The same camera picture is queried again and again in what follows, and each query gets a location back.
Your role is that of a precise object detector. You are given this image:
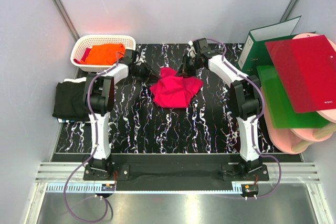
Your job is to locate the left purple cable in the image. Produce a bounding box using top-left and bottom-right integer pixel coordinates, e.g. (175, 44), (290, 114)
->
(64, 51), (127, 222)

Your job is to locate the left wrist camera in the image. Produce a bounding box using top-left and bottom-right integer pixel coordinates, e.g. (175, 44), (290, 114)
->
(122, 49), (139, 65)

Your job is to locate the folded black t shirt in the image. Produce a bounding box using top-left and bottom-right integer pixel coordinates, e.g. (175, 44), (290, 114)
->
(52, 77), (89, 122)

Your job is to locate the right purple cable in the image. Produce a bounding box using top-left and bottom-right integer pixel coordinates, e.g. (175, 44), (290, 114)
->
(206, 39), (282, 200)

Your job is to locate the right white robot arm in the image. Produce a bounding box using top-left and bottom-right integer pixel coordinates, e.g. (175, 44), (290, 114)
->
(176, 50), (264, 180)

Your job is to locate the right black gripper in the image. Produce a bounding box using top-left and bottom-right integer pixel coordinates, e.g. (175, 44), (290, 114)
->
(174, 54), (202, 80)

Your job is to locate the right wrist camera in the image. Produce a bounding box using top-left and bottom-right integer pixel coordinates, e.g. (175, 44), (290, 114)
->
(188, 38), (211, 57)

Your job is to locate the red plastic folder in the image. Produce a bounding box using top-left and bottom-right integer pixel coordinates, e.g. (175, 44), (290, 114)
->
(265, 35), (335, 113)

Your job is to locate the aluminium rail frame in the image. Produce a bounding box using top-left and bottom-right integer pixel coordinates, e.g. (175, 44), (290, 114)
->
(23, 162), (334, 223)

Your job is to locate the white plastic basket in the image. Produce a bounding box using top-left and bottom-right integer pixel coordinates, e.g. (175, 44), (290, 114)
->
(70, 35), (136, 72)

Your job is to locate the magenta t shirt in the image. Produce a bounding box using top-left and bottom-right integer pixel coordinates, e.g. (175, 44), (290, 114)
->
(150, 67), (203, 109)

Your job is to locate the green plastic folder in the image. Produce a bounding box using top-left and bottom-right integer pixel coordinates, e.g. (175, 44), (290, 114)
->
(257, 66), (329, 129)

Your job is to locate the green lever arch binder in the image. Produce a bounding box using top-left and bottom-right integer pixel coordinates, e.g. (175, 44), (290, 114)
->
(237, 16), (301, 76)

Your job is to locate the orange t shirt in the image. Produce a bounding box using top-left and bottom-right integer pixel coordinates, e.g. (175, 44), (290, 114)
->
(79, 44), (126, 66)

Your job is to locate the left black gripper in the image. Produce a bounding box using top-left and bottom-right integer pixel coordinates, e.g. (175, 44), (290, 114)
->
(131, 61), (162, 83)

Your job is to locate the purple cable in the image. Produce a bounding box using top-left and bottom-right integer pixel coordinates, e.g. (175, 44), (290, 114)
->
(206, 39), (282, 200)
(64, 51), (127, 222)

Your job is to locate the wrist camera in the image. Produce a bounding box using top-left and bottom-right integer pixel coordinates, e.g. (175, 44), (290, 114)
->
(122, 49), (139, 65)
(188, 38), (211, 57)

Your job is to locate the pink round wooden stool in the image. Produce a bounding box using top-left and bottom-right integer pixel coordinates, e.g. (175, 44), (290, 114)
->
(265, 34), (335, 154)

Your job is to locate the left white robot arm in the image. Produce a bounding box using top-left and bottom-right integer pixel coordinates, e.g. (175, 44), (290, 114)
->
(83, 60), (159, 180)

